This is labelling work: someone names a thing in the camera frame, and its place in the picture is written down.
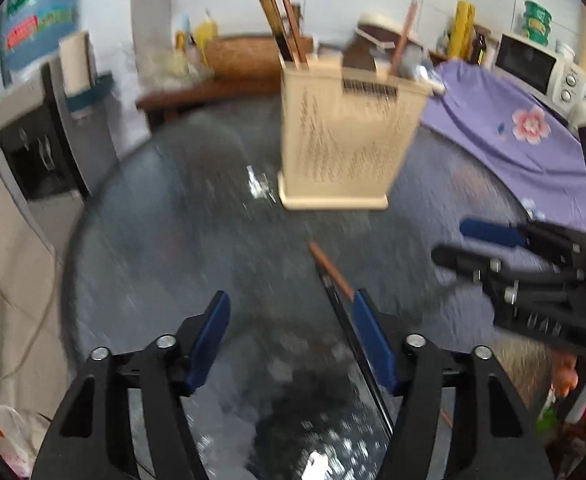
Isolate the grey water dispenser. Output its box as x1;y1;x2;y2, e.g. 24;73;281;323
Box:
0;55;121;201

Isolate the teal wall holder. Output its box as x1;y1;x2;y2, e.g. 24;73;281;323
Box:
66;74;115;113

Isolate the white microwave oven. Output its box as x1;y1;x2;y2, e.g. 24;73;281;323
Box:
494;32;586;106

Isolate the wooden washstand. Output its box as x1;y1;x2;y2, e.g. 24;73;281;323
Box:
136;77;284;126

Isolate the clear plastic bag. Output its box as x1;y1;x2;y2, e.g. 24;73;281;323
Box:
140;45;216;92

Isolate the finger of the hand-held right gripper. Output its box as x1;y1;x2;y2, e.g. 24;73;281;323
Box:
459;217;586;261
431;244;586;287

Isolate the blue water jug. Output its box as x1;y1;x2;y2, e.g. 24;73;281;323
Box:
0;0;81;73

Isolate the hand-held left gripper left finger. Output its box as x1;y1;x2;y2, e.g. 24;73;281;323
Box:
32;290;231;480

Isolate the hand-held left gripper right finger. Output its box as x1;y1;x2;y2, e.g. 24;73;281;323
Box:
352;287;556;480

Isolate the yellow soap pump bottle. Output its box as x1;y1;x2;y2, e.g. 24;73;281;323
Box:
191;8;219;53

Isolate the beige perforated utensil holder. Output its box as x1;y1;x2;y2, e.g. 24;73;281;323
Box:
278;49;434;211

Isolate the beige hanging cloth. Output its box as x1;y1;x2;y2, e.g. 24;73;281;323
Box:
0;115;71;406

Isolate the purple floral cloth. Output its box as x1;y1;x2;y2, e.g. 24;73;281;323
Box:
418;59;586;233

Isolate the yellow wrap roll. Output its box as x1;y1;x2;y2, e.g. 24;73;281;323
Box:
447;1;475;61

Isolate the woven pattern wash basin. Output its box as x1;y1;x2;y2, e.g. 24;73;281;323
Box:
204;34;286;78

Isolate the white plastic bag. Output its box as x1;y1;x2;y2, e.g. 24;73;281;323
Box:
0;402;49;478

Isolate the brown white rice cooker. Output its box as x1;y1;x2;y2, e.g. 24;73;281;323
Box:
345;12;424;76

